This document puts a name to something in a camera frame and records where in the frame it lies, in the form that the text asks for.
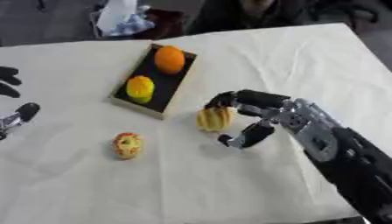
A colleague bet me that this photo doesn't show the black chair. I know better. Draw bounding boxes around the black chair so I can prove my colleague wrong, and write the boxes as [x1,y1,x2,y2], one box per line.
[185,0,382,36]

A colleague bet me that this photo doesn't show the tan box with black inside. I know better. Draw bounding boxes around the tan box with black inside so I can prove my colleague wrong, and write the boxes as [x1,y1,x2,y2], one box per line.
[108,43,200,121]

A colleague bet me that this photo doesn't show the yellow toy lemon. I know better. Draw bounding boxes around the yellow toy lemon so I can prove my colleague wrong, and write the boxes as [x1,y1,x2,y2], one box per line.
[123,74,157,105]

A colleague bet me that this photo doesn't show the orange toy fruit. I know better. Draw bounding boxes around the orange toy fruit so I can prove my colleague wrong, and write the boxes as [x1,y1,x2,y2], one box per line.
[153,45,187,75]

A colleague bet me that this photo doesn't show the red and yellow toy fruit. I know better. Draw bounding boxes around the red and yellow toy fruit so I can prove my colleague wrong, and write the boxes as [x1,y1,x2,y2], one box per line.
[111,132,144,161]

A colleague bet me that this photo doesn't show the bag with white contents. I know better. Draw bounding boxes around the bag with white contents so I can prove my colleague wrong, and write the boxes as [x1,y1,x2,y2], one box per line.
[88,0,187,40]

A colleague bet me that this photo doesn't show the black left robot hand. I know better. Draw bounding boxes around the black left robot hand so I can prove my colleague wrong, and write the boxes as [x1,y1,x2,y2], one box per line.
[0,66,43,141]

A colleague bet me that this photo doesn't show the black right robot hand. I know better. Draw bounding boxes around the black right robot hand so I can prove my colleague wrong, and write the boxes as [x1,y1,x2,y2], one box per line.
[203,88,294,150]

